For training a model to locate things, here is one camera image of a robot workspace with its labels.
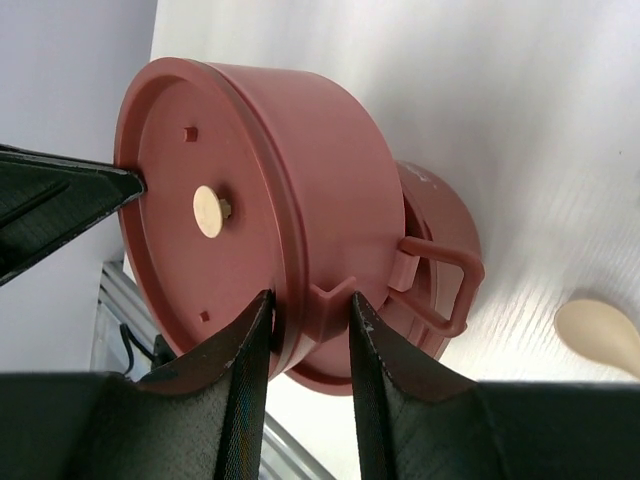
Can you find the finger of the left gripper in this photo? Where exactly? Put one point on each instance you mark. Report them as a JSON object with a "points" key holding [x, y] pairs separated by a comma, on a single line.
{"points": [[48, 200]]}

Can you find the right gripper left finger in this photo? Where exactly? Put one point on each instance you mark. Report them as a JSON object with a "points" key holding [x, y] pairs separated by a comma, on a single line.
{"points": [[199, 416]]}

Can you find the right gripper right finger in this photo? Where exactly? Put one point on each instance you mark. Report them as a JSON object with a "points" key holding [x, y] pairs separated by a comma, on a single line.
{"points": [[418, 419]]}

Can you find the beige spoon head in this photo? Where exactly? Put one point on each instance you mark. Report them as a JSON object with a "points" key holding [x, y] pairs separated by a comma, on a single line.
{"points": [[600, 333]]}

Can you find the pink steel pot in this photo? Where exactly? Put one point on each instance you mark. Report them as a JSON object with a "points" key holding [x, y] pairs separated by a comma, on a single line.
{"points": [[309, 116], [389, 230]]}

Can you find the dark red lid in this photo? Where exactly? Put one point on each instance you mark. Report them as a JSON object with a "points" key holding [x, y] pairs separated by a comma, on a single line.
{"points": [[217, 223]]}

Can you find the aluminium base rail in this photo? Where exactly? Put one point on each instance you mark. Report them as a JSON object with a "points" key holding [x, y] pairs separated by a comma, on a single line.
{"points": [[126, 340]]}

